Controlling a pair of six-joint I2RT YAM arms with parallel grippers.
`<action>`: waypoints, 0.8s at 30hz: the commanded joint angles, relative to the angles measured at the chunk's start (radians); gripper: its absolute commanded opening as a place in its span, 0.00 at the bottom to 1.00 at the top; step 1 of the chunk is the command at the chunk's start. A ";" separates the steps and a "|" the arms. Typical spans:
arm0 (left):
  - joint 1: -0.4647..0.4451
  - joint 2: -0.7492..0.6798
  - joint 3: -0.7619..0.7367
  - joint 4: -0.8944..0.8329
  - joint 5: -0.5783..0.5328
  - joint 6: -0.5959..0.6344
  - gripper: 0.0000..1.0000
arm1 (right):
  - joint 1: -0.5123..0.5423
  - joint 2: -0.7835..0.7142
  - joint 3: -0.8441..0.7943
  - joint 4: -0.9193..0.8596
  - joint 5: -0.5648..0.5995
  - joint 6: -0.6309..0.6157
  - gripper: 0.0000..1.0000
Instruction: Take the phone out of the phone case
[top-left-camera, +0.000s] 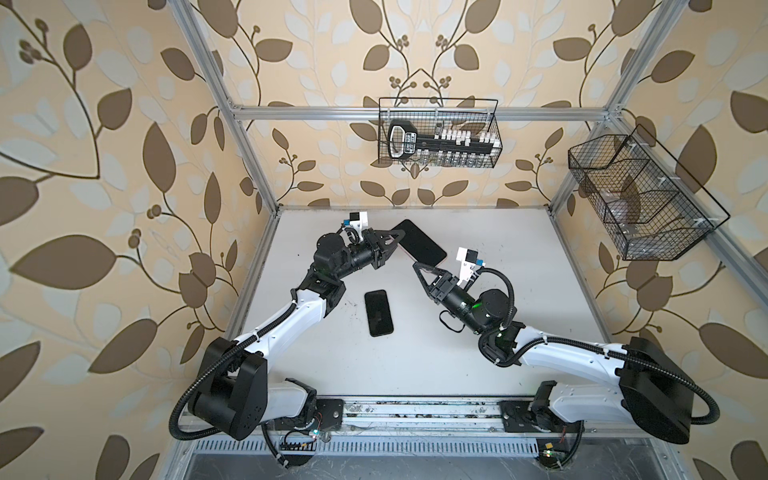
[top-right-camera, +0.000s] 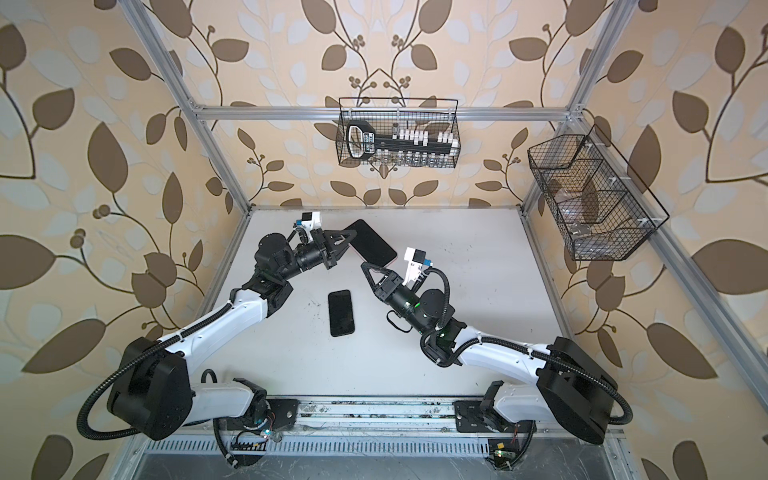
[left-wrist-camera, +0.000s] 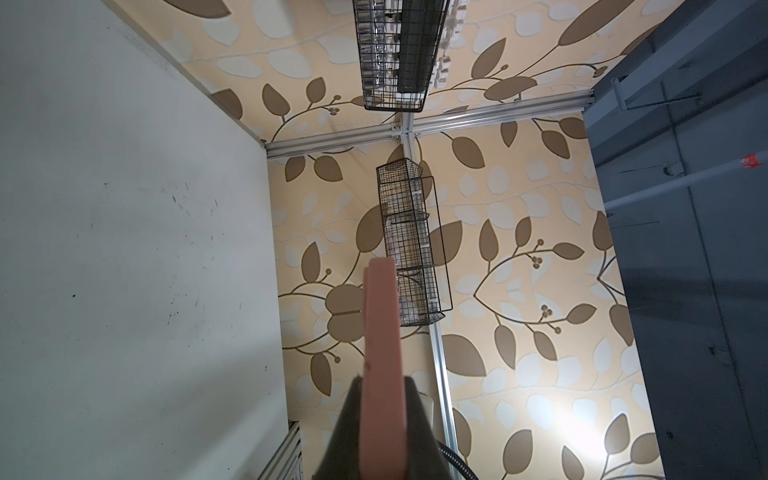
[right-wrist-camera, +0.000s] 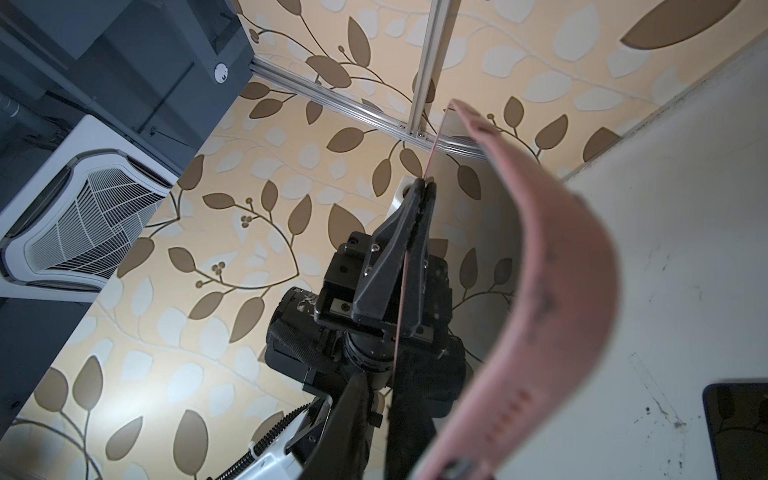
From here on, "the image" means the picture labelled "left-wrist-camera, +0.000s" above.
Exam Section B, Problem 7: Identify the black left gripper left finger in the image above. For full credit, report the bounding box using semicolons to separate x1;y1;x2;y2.
313;376;363;480

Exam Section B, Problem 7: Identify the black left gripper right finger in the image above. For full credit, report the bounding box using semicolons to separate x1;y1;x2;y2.
404;376;451;480

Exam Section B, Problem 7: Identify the phone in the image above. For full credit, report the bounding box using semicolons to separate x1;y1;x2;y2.
359;257;408;479

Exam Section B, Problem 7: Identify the left black corrugated cable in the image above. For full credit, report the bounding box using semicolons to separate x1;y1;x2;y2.
436;440;481;480

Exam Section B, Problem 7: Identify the right wall wire basket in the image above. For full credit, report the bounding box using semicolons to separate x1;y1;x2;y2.
376;158;453;327

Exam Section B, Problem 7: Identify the wall wire basket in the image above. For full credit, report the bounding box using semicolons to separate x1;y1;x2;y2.
352;0;468;113
376;158;453;327

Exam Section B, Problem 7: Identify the back wall wire basket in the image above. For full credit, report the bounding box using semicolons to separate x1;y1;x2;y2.
352;0;468;113

